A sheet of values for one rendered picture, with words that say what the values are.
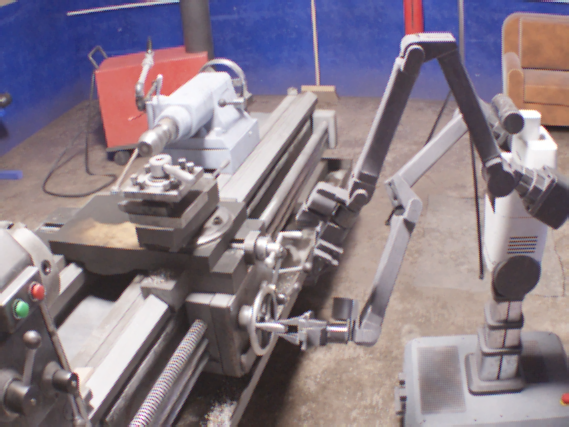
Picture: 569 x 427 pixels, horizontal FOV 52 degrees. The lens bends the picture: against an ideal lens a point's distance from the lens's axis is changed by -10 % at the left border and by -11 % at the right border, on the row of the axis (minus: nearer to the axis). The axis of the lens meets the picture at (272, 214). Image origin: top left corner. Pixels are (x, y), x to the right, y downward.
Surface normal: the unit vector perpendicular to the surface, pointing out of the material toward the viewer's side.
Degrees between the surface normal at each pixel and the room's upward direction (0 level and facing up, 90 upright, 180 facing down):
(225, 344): 90
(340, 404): 0
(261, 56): 90
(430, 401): 0
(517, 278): 90
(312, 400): 0
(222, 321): 90
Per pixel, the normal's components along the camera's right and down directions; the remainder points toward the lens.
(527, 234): -0.11, 0.62
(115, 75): 0.06, 0.47
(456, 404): -0.09, -0.88
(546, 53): -0.35, 0.61
